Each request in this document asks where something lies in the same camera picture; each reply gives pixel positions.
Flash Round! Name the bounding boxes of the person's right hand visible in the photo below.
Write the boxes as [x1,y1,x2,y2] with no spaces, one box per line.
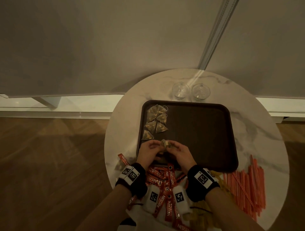
[166,140,197,174]

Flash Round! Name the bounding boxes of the person's left hand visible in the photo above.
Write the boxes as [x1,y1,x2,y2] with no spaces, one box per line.
[136,140,166,171]

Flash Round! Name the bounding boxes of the pile of red Nescafe sachets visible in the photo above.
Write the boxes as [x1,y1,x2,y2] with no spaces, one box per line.
[117,153,195,231]

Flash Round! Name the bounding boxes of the dark brown tray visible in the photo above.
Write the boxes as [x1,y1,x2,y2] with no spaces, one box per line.
[136,100,239,173]

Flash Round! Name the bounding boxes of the neat cluster of tea bags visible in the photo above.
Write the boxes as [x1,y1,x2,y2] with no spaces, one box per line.
[142,104,169,141]

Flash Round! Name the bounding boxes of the pile of yellow sachets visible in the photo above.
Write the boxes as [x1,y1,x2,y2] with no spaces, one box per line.
[186,170,235,231]

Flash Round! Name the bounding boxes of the pile of orange stick packets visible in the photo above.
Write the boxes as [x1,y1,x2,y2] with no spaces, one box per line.
[223,155,266,222]

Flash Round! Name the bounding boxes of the person's left forearm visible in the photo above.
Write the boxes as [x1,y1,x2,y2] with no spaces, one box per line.
[76,184,133,231]

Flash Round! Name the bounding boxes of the person's right forearm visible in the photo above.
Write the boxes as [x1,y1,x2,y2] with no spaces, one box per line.
[205,187,265,231]

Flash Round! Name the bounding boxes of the person's white trousers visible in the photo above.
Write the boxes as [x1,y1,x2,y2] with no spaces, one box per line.
[118,204,191,231]

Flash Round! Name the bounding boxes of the black left wristband with markers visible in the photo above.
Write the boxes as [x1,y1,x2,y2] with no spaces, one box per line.
[115,162,148,199]

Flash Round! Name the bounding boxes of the black wristband with markers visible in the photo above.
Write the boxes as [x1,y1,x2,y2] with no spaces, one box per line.
[186,164,220,203]
[115,162,148,199]

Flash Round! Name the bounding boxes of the black right wristband with markers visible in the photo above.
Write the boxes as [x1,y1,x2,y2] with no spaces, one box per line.
[186,164,220,203]

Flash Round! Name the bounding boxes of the clear glass cup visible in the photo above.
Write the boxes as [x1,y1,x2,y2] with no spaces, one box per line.
[172,82,191,100]
[192,83,211,102]

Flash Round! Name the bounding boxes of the round white marble table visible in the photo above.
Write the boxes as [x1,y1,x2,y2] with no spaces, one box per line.
[0,94,305,124]

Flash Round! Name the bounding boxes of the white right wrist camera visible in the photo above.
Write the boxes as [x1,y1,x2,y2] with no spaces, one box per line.
[172,185,192,215]

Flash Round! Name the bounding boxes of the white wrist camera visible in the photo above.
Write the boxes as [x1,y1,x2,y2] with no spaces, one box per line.
[172,185,192,215]
[143,185,162,214]

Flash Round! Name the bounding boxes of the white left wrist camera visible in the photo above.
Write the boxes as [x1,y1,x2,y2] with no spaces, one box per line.
[143,185,162,214]

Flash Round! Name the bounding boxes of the black right camera cable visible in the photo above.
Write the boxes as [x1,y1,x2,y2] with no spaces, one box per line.
[190,206,210,214]

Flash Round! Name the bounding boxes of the perforated metal wall rail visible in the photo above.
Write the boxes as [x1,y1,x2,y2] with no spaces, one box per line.
[198,0,240,71]

